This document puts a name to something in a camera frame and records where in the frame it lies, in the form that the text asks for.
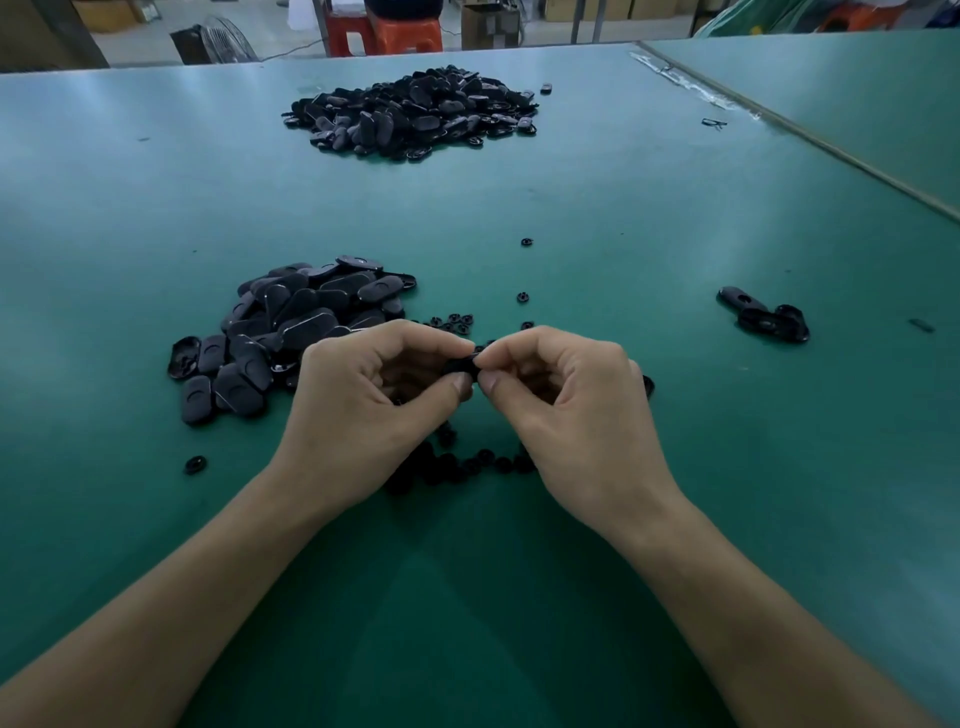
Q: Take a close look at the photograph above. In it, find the person's left hand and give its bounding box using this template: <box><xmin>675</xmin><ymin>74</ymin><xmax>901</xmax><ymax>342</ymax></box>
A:
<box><xmin>270</xmin><ymin>319</ymin><xmax>479</xmax><ymax>522</ymax></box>

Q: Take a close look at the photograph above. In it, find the person's right hand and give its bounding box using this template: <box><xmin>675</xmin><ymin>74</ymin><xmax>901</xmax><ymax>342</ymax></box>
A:
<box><xmin>474</xmin><ymin>325</ymin><xmax>684</xmax><ymax>548</ymax></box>

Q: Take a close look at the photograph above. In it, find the pile of small black buttons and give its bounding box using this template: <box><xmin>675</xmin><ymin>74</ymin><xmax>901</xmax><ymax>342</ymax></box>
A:
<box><xmin>382</xmin><ymin>312</ymin><xmax>657</xmax><ymax>497</ymax></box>

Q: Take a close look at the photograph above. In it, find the pile of black oval shells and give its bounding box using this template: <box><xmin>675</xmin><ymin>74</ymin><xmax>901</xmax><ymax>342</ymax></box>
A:
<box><xmin>717</xmin><ymin>285</ymin><xmax>812</xmax><ymax>345</ymax></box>

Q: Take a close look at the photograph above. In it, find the person's right forearm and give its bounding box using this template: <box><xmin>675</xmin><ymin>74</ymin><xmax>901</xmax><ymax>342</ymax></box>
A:
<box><xmin>612</xmin><ymin>502</ymin><xmax>939</xmax><ymax>728</ymax></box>

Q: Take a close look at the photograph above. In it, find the person's left forearm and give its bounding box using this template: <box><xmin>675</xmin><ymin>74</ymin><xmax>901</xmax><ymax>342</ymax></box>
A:
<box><xmin>0</xmin><ymin>468</ymin><xmax>344</xmax><ymax>728</ymax></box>

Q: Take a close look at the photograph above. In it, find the red plastic stool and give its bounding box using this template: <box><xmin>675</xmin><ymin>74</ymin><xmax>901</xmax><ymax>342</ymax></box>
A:
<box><xmin>327</xmin><ymin>10</ymin><xmax>378</xmax><ymax>59</ymax></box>
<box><xmin>817</xmin><ymin>3</ymin><xmax>902</xmax><ymax>33</ymax></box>
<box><xmin>373</xmin><ymin>16</ymin><xmax>446</xmax><ymax>57</ymax></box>

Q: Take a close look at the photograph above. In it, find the grey floor fan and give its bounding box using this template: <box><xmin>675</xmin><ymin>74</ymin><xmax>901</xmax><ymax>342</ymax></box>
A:
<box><xmin>171</xmin><ymin>18</ymin><xmax>260</xmax><ymax>66</ymax></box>

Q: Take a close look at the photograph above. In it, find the small open cardboard box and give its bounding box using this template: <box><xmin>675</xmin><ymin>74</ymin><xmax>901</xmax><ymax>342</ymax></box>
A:
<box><xmin>462</xmin><ymin>0</ymin><xmax>527</xmax><ymax>51</ymax></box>

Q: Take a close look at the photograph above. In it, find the green striped bag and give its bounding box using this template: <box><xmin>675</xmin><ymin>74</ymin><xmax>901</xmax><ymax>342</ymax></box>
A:
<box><xmin>697</xmin><ymin>0</ymin><xmax>830</xmax><ymax>39</ymax></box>

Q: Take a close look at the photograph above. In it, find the large brown cardboard box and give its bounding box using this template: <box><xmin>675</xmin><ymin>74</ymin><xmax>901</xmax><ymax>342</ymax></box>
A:
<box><xmin>0</xmin><ymin>0</ymin><xmax>110</xmax><ymax>72</ymax></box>

